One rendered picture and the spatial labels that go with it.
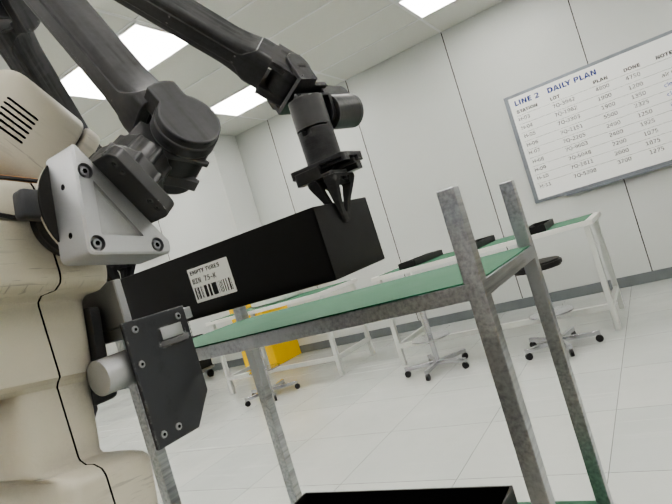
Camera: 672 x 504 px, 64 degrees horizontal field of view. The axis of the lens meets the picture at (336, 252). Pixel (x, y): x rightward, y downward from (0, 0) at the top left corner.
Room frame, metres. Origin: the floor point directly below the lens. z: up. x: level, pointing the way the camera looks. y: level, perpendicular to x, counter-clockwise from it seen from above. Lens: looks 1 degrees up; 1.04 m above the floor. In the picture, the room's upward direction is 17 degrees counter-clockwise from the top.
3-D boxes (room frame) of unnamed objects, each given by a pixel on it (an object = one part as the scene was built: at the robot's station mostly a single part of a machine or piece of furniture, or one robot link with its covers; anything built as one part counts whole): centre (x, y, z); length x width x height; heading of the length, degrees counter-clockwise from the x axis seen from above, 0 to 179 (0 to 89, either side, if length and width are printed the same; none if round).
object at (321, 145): (0.85, -0.02, 1.21); 0.10 x 0.07 x 0.07; 59
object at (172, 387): (0.75, 0.36, 0.99); 0.28 x 0.16 x 0.22; 59
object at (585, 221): (4.53, -1.18, 0.40); 1.80 x 0.75 x 0.80; 59
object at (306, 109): (0.85, -0.03, 1.28); 0.07 x 0.06 x 0.07; 133
